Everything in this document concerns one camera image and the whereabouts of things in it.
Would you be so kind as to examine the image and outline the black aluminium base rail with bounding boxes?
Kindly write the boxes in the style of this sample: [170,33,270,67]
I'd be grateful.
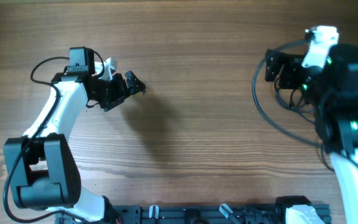
[53,203,332,224]

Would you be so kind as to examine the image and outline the right camera cable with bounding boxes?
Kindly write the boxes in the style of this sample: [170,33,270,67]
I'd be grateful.
[251,39,358,200]

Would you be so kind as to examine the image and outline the left camera cable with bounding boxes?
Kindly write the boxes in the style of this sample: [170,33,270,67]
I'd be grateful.
[2,56,99,223]

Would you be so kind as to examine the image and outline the grey rail clip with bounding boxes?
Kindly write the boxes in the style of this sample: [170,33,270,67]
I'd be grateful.
[219,203,233,219]
[149,205,159,220]

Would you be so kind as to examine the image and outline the right grey rail clip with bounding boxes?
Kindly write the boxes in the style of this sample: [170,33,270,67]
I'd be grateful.
[219,203,233,219]

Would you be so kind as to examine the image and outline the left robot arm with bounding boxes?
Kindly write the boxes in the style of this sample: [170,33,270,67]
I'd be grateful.
[2,47,146,223]

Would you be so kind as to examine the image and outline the left grey rail clip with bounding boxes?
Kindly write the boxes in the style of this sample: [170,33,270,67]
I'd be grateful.
[149,205,159,220]

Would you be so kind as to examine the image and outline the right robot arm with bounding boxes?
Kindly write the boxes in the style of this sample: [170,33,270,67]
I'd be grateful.
[261,44,358,223]

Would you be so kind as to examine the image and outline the camera cable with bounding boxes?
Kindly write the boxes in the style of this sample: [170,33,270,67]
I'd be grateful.
[251,39,358,200]
[2,56,99,223]

